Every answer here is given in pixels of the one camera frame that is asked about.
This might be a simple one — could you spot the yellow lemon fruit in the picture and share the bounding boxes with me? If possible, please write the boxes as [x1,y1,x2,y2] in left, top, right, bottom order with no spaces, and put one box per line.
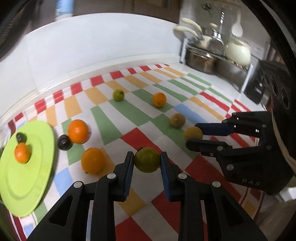
[183,126,203,141]

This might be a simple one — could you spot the yellow-green round fruit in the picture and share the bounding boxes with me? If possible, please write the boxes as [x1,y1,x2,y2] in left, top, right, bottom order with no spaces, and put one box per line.
[134,147,160,173]

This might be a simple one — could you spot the dark plum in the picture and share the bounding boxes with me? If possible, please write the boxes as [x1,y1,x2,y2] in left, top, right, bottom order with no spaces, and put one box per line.
[57,135,73,151]
[16,132,27,144]

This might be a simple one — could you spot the large orange with stem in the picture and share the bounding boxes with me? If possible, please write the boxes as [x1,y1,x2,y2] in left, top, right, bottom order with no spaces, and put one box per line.
[68,120,89,144]

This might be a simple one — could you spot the small orange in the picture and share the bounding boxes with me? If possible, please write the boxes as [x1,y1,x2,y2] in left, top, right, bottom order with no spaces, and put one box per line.
[152,92,167,108]
[14,143,31,164]

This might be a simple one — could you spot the brownish green round fruit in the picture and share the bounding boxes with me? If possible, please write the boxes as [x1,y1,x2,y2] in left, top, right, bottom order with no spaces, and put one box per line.
[170,113,186,128]

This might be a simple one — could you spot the orange near plate front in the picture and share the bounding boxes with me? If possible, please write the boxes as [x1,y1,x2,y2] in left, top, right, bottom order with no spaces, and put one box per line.
[81,148,106,175]

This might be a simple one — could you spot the metal dish rack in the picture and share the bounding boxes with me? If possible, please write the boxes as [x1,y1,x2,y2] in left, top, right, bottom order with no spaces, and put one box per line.
[180,38,253,93]

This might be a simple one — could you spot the colourful checkered tablecloth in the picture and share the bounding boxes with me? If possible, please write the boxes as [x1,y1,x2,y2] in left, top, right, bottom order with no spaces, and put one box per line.
[3,64,264,240]

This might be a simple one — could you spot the green round plate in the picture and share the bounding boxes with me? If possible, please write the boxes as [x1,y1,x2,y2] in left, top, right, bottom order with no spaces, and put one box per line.
[1,120,55,217]

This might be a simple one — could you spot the stainless steel pot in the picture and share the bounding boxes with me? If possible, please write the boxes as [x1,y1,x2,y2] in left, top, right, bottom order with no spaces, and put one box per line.
[185,47,217,74]

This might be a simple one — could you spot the cream white kettle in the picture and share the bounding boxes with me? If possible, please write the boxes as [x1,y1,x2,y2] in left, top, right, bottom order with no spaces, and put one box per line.
[225,38,251,67]

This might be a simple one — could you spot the white ladle hanging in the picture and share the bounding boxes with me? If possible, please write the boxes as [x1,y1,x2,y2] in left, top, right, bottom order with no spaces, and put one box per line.
[231,11,243,38]

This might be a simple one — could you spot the green lime far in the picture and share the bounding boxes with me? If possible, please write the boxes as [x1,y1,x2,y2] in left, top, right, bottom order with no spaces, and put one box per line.
[113,89,125,102]

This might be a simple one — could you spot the steel spatula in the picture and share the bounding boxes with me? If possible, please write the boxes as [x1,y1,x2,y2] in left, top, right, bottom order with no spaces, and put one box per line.
[208,6,226,56]

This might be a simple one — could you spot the blue white pump bottle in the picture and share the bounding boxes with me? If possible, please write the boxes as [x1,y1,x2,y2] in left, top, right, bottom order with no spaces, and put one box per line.
[55,0,75,21]

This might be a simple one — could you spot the dark wooden cabinet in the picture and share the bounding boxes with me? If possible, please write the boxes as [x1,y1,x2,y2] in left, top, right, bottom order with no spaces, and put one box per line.
[34,0,182,27]

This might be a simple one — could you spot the cream pan handle lower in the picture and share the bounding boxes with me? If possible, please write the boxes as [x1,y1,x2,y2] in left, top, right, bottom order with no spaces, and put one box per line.
[174,26,200,39]

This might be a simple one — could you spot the cream pan handle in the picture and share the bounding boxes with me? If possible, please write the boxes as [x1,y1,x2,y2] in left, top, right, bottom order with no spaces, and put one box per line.
[174,26,200,39]
[181,18,203,35]

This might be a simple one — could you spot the cream pan handle upper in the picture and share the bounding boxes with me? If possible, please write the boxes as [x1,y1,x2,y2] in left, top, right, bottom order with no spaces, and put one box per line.
[181,18,203,35]

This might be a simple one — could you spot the black scissors on wall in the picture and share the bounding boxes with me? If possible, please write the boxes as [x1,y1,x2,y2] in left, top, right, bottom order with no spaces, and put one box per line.
[201,2,212,16]

